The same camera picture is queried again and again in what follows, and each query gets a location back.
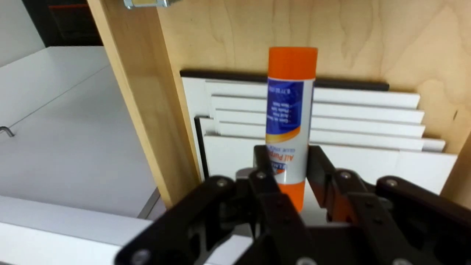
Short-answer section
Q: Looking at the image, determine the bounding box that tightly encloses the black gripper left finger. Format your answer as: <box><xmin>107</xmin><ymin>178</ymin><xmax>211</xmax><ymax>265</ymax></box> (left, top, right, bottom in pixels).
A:
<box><xmin>114</xmin><ymin>144</ymin><xmax>321</xmax><ymax>265</ymax></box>

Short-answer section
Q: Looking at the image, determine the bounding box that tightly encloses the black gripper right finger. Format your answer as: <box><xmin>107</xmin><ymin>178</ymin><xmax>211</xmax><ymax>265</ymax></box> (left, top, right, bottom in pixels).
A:
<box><xmin>305</xmin><ymin>144</ymin><xmax>471</xmax><ymax>265</ymax></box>

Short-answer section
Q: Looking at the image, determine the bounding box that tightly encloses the orange and white glue stick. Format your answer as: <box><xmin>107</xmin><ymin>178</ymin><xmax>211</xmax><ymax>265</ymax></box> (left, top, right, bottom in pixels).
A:
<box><xmin>264</xmin><ymin>46</ymin><xmax>320</xmax><ymax>214</ymax></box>

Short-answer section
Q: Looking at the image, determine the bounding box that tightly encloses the large grey divider panel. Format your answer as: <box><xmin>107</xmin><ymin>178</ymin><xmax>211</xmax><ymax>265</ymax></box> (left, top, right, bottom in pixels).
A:
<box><xmin>202</xmin><ymin>134</ymin><xmax>460</xmax><ymax>197</ymax></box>

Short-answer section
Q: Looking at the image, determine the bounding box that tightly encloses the grey base panel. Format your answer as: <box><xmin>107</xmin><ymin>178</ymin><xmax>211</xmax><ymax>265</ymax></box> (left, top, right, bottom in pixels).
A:
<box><xmin>182</xmin><ymin>77</ymin><xmax>214</xmax><ymax>149</ymax></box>

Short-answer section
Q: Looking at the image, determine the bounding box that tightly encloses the stack of white panels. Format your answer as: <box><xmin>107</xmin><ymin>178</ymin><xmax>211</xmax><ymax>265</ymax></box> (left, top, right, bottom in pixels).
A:
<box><xmin>179</xmin><ymin>68</ymin><xmax>392</xmax><ymax>180</ymax></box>

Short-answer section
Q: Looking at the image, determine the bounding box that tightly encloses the white lower cabinet front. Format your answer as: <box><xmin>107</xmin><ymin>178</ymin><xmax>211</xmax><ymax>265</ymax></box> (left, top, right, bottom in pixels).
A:
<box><xmin>0</xmin><ymin>46</ymin><xmax>167</xmax><ymax>218</ymax></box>

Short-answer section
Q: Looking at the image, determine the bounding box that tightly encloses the light wooden shelf frame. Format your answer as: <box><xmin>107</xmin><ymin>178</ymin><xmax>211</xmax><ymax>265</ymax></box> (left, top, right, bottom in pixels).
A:
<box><xmin>87</xmin><ymin>0</ymin><xmax>471</xmax><ymax>212</ymax></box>

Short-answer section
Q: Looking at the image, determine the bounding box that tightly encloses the metal drawer bracket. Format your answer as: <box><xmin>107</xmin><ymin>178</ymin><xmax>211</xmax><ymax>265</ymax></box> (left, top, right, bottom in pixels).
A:
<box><xmin>123</xmin><ymin>0</ymin><xmax>173</xmax><ymax>10</ymax></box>

